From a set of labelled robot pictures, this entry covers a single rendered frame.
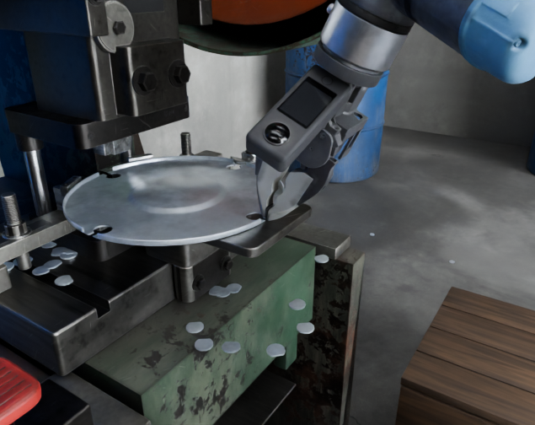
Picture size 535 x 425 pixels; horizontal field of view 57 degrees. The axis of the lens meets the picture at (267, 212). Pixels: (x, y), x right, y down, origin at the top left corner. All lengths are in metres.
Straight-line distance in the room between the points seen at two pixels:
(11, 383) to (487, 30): 0.44
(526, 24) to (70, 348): 0.52
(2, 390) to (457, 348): 0.90
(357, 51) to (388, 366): 1.23
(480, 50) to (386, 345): 1.34
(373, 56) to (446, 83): 3.44
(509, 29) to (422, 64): 3.56
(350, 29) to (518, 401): 0.78
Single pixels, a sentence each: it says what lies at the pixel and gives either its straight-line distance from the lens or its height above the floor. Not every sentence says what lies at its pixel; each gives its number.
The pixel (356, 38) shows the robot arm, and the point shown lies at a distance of 0.48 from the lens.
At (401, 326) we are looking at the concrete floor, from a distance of 1.76.
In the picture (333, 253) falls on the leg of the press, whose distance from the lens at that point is 0.84.
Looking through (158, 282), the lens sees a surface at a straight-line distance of 0.67.
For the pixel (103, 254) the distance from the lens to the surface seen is 0.69.
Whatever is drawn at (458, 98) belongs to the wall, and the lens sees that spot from 3.92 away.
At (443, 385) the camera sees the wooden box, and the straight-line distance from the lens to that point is 1.05.
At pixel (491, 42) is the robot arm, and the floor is 1.00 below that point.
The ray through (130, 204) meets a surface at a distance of 0.66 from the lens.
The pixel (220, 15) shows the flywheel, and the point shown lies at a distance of 1.00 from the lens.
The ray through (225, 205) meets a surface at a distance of 0.64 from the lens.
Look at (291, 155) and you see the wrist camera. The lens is 0.46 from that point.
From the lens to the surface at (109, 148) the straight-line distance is 0.74.
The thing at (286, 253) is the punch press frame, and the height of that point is 0.64.
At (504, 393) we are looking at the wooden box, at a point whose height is 0.35.
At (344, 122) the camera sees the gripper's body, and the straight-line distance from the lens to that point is 0.54.
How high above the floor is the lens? 1.04
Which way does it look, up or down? 25 degrees down
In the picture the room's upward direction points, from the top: straight up
